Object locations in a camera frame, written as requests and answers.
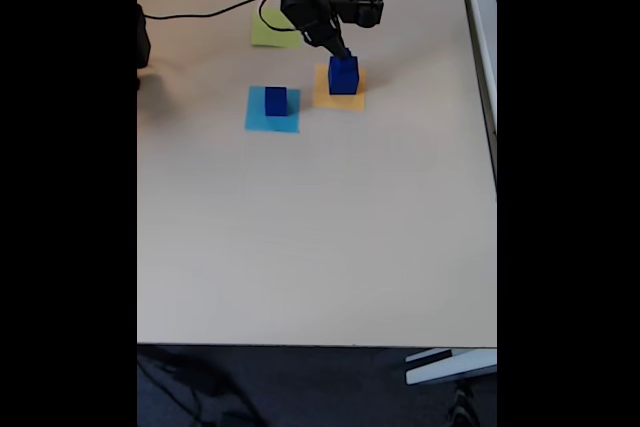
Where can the medium blue cube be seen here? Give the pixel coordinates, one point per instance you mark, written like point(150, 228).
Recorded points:
point(275, 102)

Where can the green paper square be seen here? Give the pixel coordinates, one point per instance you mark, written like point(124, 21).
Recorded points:
point(267, 34)

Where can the orange paper square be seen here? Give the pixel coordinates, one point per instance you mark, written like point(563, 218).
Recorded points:
point(322, 97)

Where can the light blue paper square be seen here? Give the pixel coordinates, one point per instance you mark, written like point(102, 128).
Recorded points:
point(255, 119)

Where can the large blue cube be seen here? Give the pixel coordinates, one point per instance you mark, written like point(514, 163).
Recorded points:
point(344, 82)

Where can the white neighbouring table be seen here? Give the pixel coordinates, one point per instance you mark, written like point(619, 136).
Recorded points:
point(482, 47)

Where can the white table foot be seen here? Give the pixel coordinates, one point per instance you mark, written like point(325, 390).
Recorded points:
point(450, 367)

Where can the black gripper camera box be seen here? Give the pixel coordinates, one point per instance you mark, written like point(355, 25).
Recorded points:
point(357, 4)

